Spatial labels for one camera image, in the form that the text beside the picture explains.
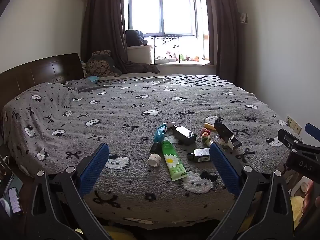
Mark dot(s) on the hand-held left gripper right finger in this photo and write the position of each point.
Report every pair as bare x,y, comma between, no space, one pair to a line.
225,170

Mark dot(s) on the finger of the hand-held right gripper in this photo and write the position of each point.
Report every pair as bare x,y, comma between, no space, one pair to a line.
287,137
313,131

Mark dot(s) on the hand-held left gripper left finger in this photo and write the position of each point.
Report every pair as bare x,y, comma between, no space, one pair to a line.
98,163

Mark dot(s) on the small black labelled bottle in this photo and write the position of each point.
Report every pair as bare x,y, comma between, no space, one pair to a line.
201,155

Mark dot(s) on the black box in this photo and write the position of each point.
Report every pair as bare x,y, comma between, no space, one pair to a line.
223,131

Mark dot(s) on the green daisy tube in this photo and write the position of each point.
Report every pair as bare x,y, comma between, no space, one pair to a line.
171,163

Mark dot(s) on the black bottle with white cap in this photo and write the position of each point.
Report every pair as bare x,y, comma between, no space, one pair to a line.
154,158

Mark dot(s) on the teal packet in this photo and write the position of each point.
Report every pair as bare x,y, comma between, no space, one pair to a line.
160,133

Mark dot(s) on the person's right hand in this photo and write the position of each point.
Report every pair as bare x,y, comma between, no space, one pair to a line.
310,192

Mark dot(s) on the colourful plush toy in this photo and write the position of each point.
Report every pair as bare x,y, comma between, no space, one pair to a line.
205,135

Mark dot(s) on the yellow toy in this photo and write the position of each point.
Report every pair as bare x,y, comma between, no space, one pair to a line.
209,126

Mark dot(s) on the yellow fluffy rug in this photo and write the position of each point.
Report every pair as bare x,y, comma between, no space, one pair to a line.
297,210

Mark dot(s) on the black rectangular bottle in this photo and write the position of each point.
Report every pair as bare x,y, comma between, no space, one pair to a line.
184,133

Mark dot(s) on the grey cat print blanket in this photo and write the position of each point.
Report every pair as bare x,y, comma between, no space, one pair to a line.
125,110

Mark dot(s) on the small white box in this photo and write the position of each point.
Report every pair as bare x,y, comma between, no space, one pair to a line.
170,124

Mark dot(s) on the teal cloth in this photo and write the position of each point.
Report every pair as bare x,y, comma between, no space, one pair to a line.
92,79

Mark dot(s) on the smartphone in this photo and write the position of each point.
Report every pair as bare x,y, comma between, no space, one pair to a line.
14,200

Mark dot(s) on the striped bed sheet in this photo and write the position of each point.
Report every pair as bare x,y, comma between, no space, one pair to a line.
195,80

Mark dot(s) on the dark grey cushion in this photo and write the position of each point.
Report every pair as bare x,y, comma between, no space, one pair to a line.
113,67

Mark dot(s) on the brown patterned cushion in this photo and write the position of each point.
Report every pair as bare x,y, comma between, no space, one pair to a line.
97,63

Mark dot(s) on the dark wooden headboard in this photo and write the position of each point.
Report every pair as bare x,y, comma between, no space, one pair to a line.
37,72

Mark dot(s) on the white storage box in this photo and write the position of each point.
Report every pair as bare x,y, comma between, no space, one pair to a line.
138,53

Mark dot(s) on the row of small toys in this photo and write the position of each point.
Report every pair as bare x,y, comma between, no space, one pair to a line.
190,58

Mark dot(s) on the brown curtain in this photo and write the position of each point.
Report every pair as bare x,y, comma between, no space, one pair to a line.
105,25
221,30

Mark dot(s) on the stuffed toy monkey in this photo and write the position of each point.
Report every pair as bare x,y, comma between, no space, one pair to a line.
169,54

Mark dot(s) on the dark clothes pile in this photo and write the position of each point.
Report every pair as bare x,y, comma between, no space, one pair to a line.
135,37

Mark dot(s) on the black drying rack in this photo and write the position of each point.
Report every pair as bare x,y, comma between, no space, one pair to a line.
165,40

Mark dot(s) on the window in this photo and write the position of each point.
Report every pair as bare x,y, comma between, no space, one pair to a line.
162,15

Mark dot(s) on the white wall socket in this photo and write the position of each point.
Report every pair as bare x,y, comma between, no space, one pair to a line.
293,124

